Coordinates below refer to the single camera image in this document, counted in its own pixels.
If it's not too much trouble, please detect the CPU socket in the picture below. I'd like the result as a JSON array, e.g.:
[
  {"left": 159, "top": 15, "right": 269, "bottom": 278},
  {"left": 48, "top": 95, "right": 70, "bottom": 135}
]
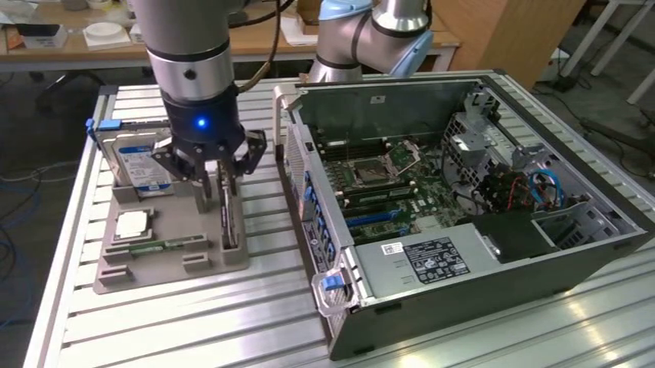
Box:
[{"left": 352, "top": 156, "right": 395, "bottom": 186}]

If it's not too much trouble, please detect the wooden cabinet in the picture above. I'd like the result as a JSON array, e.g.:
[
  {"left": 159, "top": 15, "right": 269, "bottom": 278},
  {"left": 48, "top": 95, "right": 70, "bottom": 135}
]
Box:
[{"left": 449, "top": 0, "right": 589, "bottom": 90}]

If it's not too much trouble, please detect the silver CPU chip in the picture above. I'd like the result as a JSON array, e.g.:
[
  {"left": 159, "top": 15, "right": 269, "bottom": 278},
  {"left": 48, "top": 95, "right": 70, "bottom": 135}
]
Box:
[{"left": 112, "top": 209, "right": 156, "bottom": 242}]

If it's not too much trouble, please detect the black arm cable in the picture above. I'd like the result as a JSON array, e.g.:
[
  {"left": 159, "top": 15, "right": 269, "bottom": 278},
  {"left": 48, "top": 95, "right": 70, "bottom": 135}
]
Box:
[{"left": 229, "top": 0, "right": 285, "bottom": 94}]

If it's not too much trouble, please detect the black office chair base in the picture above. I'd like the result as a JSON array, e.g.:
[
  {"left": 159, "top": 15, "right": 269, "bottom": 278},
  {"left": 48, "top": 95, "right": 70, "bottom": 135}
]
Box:
[{"left": 28, "top": 68, "right": 106, "bottom": 113}]

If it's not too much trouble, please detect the green RAM stick on rack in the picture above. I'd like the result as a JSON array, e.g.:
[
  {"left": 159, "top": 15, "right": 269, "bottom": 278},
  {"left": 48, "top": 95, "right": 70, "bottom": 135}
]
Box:
[{"left": 126, "top": 236, "right": 205, "bottom": 254}]

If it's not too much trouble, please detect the blue floor cable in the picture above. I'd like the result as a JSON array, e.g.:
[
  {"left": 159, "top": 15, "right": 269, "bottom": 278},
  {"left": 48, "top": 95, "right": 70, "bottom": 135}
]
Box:
[{"left": 0, "top": 178, "right": 42, "bottom": 330}]

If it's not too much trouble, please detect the blue data wire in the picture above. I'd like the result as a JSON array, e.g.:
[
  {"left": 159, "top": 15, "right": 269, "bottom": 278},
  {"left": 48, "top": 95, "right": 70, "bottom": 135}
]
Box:
[{"left": 529, "top": 168, "right": 567, "bottom": 210}]

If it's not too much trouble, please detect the white square box round hole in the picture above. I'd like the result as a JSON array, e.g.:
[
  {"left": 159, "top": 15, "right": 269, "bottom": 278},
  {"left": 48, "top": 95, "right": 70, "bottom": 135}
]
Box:
[{"left": 81, "top": 21, "right": 134, "bottom": 51}]

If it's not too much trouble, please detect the white floor cable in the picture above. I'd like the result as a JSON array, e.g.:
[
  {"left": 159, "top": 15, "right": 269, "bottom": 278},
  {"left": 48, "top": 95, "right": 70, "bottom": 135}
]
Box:
[{"left": 0, "top": 159, "right": 81, "bottom": 183}]

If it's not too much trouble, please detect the metal socket cover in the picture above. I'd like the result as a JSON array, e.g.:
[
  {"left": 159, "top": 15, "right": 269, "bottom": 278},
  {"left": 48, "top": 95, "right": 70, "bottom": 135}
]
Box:
[{"left": 384, "top": 136, "right": 427, "bottom": 169}]

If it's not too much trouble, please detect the metal drive bay bracket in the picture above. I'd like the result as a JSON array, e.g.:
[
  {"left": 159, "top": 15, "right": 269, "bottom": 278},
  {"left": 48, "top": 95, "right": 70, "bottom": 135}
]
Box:
[{"left": 529, "top": 202, "right": 621, "bottom": 251}]

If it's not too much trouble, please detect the green motherboard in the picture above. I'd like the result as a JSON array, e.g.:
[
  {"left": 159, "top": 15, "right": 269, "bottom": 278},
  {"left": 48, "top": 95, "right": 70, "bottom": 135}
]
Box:
[{"left": 316, "top": 132, "right": 461, "bottom": 246}]

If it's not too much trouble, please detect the blue expansion slot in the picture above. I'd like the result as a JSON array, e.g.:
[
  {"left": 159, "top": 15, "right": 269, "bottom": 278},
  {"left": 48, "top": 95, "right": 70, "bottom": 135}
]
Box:
[{"left": 347, "top": 209, "right": 404, "bottom": 228}]

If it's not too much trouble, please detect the gray power supply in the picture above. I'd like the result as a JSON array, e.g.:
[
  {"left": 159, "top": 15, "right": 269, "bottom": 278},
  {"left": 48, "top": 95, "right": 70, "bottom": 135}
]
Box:
[{"left": 352, "top": 224, "right": 500, "bottom": 304}]

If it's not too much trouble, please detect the black floor power adapter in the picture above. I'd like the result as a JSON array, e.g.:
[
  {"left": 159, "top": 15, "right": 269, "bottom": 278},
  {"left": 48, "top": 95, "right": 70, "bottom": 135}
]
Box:
[{"left": 551, "top": 74, "right": 580, "bottom": 93}]

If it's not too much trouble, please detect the installed RAM stick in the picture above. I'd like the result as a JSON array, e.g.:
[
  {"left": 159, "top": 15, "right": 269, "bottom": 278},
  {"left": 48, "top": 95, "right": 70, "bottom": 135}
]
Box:
[{"left": 340, "top": 186, "right": 415, "bottom": 204}]

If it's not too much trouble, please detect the hard disk with blue frame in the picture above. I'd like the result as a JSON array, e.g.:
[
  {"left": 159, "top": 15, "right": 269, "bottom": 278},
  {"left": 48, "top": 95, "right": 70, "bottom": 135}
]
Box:
[{"left": 85, "top": 118, "right": 177, "bottom": 199}]

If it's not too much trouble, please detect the white table frame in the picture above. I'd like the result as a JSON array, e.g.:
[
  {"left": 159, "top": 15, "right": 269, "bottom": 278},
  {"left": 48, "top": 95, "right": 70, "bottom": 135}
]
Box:
[{"left": 560, "top": 0, "right": 655, "bottom": 105}]

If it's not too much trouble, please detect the stack of white papers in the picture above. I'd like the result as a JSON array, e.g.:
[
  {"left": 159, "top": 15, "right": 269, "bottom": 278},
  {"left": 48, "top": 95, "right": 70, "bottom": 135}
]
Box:
[{"left": 279, "top": 15, "right": 321, "bottom": 47}]

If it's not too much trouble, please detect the black open PC case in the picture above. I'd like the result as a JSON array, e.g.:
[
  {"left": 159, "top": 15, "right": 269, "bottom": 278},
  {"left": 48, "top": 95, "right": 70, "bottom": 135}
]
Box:
[{"left": 272, "top": 72, "right": 655, "bottom": 362}]

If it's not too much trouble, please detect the wooden desk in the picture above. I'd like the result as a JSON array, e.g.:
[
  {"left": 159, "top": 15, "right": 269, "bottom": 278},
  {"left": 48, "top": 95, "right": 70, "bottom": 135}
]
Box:
[{"left": 0, "top": 0, "right": 460, "bottom": 74}]

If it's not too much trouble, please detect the red wire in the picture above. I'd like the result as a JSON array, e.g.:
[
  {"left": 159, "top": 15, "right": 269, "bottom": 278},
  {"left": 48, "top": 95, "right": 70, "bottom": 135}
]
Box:
[{"left": 503, "top": 172, "right": 528, "bottom": 212}]

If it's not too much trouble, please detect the blue case latch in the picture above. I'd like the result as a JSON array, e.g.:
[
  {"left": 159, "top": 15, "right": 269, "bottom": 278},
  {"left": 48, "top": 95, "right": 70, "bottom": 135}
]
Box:
[{"left": 319, "top": 269, "right": 343, "bottom": 292}]

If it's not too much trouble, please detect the gray parts rack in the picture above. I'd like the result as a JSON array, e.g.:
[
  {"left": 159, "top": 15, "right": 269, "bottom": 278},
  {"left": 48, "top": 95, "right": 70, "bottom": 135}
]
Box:
[{"left": 93, "top": 164, "right": 251, "bottom": 294}]

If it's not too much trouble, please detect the metal disk bay cage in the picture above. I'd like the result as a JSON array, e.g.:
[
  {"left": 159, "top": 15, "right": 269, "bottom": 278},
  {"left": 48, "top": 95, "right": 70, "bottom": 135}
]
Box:
[{"left": 441, "top": 110, "right": 517, "bottom": 185}]

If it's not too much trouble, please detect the white box with black top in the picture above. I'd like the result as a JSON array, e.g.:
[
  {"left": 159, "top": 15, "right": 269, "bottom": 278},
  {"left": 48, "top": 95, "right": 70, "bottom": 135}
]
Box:
[{"left": 20, "top": 23, "right": 69, "bottom": 49}]

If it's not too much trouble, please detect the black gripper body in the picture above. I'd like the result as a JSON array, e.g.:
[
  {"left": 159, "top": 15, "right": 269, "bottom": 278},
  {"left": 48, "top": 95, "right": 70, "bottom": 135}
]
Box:
[{"left": 161, "top": 90, "right": 248, "bottom": 155}]

